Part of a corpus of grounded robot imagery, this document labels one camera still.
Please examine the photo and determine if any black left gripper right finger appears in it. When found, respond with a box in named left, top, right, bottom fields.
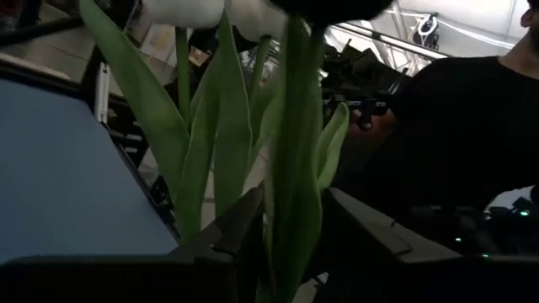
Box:
left=318, top=187, right=465, bottom=303

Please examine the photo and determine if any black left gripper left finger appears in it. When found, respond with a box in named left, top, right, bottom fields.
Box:
left=169, top=183, right=266, bottom=303

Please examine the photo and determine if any black artificial tulip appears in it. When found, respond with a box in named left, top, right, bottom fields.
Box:
left=256, top=0, right=395, bottom=303

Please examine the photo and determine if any white artificial tulip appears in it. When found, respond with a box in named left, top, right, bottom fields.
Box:
left=78, top=0, right=227, bottom=246
left=189, top=0, right=291, bottom=220

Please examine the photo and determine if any person's hand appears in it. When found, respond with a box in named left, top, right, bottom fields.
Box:
left=348, top=109, right=399, bottom=146

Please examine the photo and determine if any person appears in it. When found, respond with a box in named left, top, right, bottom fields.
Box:
left=332, top=0, right=539, bottom=214

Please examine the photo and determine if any black post with white strip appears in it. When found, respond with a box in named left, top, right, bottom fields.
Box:
left=81, top=45, right=113, bottom=127

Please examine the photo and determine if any overhead frame beam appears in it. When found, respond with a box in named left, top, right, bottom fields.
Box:
left=327, top=23, right=450, bottom=61

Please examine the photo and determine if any black overhead camera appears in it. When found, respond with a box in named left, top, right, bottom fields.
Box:
left=409, top=12, right=443, bottom=50

